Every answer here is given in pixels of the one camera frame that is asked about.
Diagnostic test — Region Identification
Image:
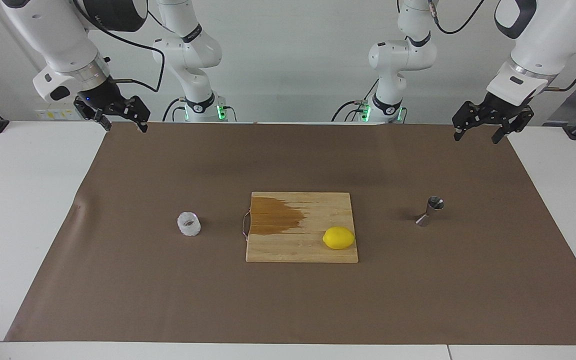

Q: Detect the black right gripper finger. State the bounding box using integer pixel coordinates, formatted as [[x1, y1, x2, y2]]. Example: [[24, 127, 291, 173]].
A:
[[73, 97, 113, 132], [112, 95, 151, 134]]

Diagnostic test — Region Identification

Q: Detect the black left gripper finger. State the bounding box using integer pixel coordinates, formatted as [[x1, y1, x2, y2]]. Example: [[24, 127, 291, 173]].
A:
[[491, 107, 536, 145], [451, 100, 489, 142]]

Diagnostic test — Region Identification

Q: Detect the steel double jigger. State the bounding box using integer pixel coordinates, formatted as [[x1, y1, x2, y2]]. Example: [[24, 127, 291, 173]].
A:
[[415, 196, 445, 228]]

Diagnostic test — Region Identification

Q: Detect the clear textured glass cup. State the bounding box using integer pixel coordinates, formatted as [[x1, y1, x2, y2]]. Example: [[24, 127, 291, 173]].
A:
[[177, 212, 202, 237]]

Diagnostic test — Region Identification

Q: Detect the yellow lemon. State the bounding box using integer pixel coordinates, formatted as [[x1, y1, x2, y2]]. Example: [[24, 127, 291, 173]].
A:
[[322, 226, 356, 250]]

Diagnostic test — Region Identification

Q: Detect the brown table mat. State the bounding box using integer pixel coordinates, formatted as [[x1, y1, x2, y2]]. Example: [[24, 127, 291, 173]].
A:
[[4, 121, 576, 346]]

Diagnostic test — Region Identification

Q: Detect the wooden cutting board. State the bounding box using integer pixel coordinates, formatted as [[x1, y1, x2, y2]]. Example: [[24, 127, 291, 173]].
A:
[[242, 192, 359, 264]]

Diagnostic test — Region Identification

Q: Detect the black base cable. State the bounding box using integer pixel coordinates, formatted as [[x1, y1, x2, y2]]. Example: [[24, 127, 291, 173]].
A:
[[331, 100, 369, 122], [162, 98, 185, 122]]

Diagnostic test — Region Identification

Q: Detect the white wall socket box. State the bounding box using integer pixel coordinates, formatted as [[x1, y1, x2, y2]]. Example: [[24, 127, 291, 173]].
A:
[[34, 101, 83, 121]]

